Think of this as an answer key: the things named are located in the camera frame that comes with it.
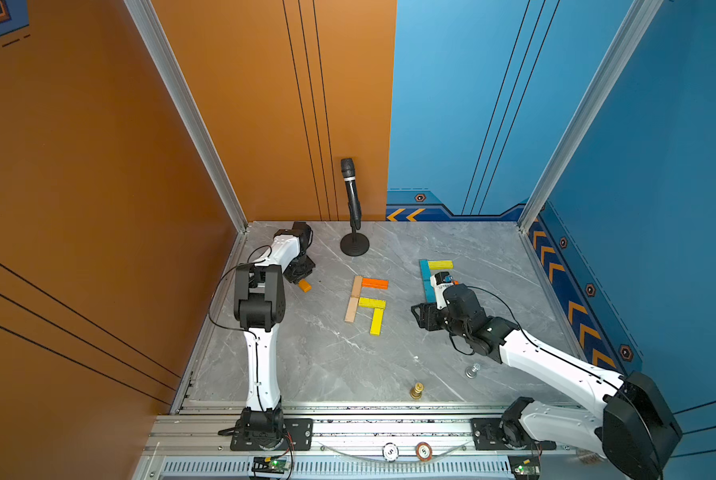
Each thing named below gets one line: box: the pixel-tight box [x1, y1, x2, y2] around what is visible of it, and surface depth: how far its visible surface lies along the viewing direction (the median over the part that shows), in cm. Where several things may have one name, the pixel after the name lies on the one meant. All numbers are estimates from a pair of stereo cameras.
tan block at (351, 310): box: [344, 297, 359, 323], surface depth 98 cm
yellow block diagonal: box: [358, 297, 387, 313], surface depth 98 cm
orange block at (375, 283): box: [362, 278, 389, 290], surface depth 104 cm
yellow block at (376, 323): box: [370, 308, 384, 336], surface depth 93 cm
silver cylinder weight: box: [465, 363, 481, 379], surface depth 82 cm
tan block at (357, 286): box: [351, 275, 363, 298], surface depth 103 cm
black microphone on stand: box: [340, 158, 370, 257], surface depth 98 cm
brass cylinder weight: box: [410, 382, 424, 400], surface depth 79 cm
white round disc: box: [382, 442, 399, 462], surface depth 72 cm
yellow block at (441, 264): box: [428, 260, 454, 270], surface depth 109 cm
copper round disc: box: [416, 441, 433, 462], surface depth 72 cm
